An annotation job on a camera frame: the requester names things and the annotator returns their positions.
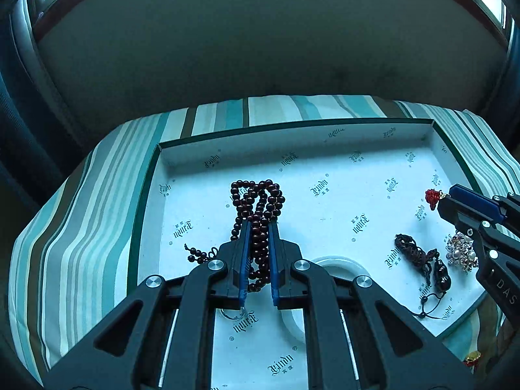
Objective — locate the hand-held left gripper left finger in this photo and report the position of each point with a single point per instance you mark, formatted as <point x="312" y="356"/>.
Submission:
<point x="245" y="252"/>

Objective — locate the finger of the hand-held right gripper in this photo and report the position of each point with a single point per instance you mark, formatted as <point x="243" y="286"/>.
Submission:
<point x="471" y="198"/>
<point x="459" y="213"/>

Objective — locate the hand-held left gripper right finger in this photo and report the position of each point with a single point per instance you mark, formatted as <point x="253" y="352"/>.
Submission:
<point x="274" y="260"/>

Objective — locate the red charm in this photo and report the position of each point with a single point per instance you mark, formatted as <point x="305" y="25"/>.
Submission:
<point x="431" y="196"/>

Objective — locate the pearl rhinestone brooch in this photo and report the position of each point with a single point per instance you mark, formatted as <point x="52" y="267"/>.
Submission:
<point x="459" y="254"/>

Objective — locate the white jade bangle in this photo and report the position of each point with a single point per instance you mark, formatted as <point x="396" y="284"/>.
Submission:
<point x="337" y="262"/>

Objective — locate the shallow printed cardboard box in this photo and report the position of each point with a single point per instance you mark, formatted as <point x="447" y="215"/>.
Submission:
<point x="325" y="211"/>

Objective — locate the gold charm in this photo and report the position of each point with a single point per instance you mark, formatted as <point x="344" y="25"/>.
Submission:
<point x="473" y="360"/>

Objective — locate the dark blue curtain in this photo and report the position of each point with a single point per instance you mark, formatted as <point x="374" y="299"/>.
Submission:
<point x="24" y="130"/>
<point x="505" y="85"/>

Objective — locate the striped tablecloth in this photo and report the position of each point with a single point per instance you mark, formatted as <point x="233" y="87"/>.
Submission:
<point x="81" y="231"/>

